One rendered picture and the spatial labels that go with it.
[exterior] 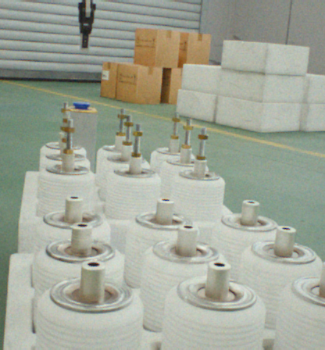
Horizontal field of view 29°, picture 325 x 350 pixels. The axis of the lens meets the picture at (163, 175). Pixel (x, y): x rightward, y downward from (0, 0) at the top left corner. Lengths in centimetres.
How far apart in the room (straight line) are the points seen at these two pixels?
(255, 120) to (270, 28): 407
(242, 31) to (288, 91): 424
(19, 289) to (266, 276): 29
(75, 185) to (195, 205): 21
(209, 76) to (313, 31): 336
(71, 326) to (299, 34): 712
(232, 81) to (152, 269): 340
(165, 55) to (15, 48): 203
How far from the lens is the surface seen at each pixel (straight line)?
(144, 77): 501
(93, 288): 56
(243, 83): 396
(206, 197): 109
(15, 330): 67
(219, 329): 56
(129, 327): 55
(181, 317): 57
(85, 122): 145
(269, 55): 385
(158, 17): 754
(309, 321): 61
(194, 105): 429
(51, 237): 76
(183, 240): 69
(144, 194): 106
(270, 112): 390
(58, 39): 683
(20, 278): 80
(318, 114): 425
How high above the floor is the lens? 48
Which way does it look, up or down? 12 degrees down
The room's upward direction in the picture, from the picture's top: 5 degrees clockwise
